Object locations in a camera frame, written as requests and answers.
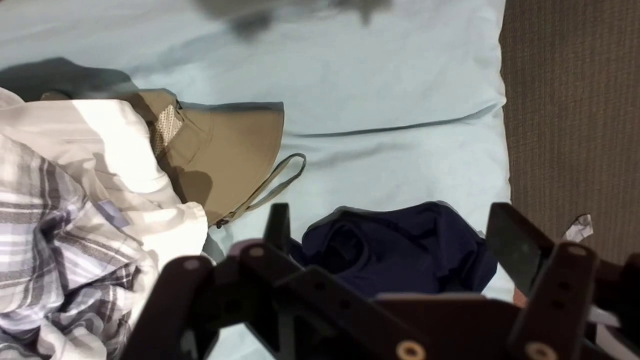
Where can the small white paper scrap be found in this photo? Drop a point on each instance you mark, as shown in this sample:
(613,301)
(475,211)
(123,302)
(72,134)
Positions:
(579,229)

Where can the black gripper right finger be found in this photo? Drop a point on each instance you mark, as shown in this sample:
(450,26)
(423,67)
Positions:
(560,286)

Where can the grey plaid shirt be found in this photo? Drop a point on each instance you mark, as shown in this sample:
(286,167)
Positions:
(53,266)

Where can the white garment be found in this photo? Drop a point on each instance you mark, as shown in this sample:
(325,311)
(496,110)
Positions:
(113,153)

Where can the dark navy clothing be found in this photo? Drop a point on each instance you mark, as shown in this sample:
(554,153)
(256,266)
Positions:
(406,251)

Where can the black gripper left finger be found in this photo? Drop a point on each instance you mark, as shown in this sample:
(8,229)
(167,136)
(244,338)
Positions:
(200,301)

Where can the light blue bed sheet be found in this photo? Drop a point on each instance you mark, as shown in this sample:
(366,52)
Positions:
(373,72)

